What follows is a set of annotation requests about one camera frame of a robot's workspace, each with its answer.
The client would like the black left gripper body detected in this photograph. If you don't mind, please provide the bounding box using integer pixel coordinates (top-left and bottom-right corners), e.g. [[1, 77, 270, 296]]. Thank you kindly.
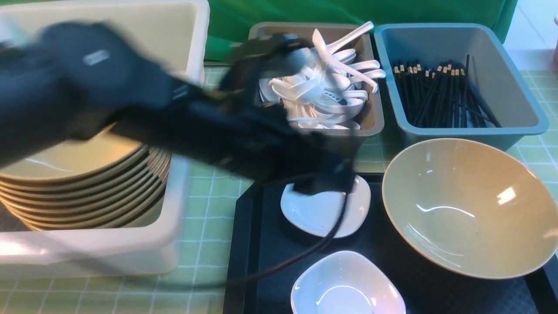
[[218, 33, 314, 105]]

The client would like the white square dish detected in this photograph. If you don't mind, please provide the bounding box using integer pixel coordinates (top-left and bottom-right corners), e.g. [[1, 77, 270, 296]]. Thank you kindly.
[[280, 176, 371, 238], [290, 250, 407, 314]]

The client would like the white square dish front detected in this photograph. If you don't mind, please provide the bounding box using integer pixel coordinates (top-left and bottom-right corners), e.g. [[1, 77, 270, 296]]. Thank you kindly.
[[290, 250, 407, 314]]

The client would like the tan noodle bowl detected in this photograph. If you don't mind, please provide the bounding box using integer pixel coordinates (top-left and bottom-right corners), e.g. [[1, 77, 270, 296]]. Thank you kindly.
[[382, 138, 558, 280]]

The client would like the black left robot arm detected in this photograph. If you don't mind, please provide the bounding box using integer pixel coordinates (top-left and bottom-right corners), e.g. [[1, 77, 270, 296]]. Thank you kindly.
[[1, 21, 356, 195]]

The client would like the green backdrop cloth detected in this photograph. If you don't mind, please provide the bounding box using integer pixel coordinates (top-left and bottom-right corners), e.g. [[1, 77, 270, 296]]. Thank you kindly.
[[205, 0, 517, 61]]

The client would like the pile of white soup spoons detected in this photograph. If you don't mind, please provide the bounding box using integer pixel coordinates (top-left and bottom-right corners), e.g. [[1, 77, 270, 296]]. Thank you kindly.
[[259, 21, 385, 130]]

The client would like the large white plastic tub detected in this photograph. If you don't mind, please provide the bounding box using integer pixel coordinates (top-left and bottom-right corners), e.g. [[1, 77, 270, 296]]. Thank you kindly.
[[1, 0, 210, 280]]

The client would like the blue chopstick bin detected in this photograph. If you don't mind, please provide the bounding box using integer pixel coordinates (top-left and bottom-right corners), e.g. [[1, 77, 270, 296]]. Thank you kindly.
[[374, 23, 549, 150]]

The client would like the bundle of black chopsticks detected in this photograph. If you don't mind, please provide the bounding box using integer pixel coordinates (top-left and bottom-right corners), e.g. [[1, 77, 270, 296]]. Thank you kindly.
[[391, 55, 502, 128]]

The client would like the stack of tan bowls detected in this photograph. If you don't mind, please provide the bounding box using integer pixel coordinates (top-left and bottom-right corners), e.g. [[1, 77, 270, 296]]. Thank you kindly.
[[0, 133, 172, 231]]

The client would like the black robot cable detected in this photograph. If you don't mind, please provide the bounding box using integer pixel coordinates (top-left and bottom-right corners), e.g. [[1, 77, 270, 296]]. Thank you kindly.
[[183, 188, 349, 288]]

